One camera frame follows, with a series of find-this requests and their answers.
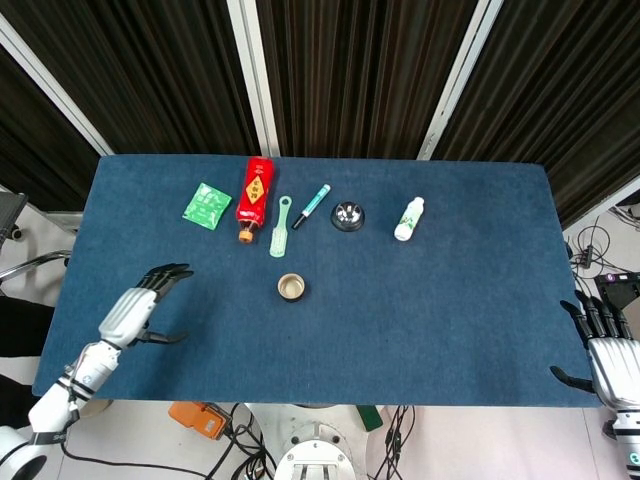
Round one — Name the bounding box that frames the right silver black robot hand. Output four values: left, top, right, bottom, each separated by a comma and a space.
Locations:
549, 290, 640, 414

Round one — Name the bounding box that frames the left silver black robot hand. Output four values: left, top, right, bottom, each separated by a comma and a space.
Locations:
98, 263, 194, 350

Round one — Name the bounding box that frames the small gold metal cup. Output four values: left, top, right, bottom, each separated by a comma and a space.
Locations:
277, 272, 307, 304

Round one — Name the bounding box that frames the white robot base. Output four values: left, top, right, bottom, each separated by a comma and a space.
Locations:
244, 402, 386, 480

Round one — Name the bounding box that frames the black device with purple light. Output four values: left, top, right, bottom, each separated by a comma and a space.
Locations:
593, 272, 640, 321

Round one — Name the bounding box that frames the green snack packet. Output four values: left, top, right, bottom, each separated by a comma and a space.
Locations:
181, 182, 233, 230

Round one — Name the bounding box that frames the orange power box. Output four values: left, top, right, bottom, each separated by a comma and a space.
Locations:
167, 401, 232, 441

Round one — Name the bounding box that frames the black office chair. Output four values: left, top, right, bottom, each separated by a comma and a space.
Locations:
0, 191, 72, 286

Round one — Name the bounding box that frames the light green plastic comb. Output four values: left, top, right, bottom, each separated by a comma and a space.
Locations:
269, 195, 293, 259

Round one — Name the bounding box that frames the teal marker pen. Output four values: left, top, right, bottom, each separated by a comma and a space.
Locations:
291, 183, 332, 231

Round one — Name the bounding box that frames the blue table cloth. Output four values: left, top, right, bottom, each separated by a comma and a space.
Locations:
32, 153, 602, 409

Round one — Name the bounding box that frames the black chrome desk bell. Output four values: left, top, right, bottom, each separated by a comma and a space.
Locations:
330, 200, 366, 234

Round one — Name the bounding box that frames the small white drink bottle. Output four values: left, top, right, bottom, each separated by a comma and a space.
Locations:
393, 196, 426, 242

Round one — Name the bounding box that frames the black cable bundle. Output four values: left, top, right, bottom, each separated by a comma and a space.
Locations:
372, 404, 417, 480

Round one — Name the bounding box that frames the green black tool handle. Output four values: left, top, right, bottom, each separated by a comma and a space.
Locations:
355, 404, 384, 432

